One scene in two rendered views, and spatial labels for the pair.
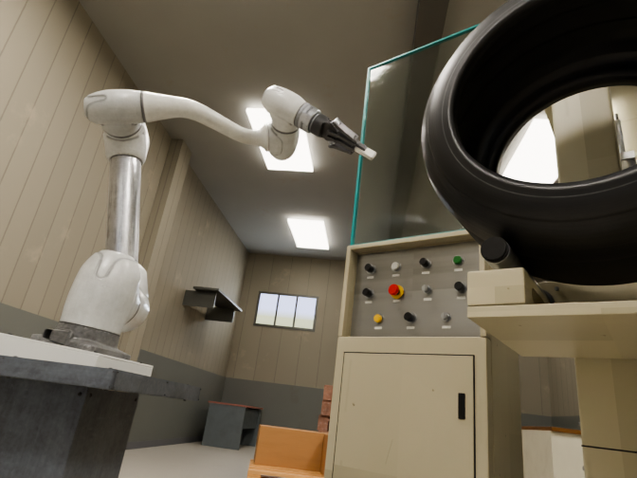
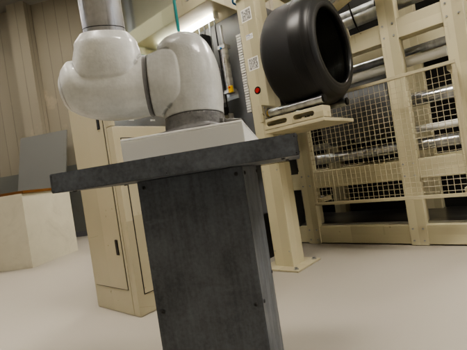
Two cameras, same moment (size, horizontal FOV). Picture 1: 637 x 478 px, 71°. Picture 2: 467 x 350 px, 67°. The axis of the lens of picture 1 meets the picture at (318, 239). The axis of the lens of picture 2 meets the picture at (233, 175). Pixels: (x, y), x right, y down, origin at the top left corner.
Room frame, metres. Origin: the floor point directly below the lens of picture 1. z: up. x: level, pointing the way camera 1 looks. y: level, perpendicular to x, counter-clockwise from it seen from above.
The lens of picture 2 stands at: (1.10, 1.48, 0.59)
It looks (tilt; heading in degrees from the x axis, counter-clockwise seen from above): 0 degrees down; 273
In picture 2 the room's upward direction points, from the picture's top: 9 degrees counter-clockwise
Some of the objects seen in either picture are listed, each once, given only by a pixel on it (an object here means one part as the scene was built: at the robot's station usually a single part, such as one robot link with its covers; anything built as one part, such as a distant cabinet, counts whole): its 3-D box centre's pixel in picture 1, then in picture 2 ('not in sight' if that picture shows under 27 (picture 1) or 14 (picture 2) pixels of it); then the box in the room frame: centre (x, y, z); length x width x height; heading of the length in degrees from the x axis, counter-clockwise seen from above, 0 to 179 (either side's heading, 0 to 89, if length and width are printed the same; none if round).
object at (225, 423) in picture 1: (233, 425); not in sight; (8.12, 1.00, 0.32); 1.20 x 0.64 x 0.64; 172
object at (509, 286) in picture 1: (521, 314); (295, 118); (0.81, -0.40, 0.84); 0.36 x 0.09 x 0.06; 142
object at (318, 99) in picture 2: (519, 280); (295, 105); (0.81, -0.40, 0.90); 0.35 x 0.05 x 0.05; 142
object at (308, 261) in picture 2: not in sight; (290, 262); (0.94, -0.65, 0.01); 0.27 x 0.27 x 0.02; 52
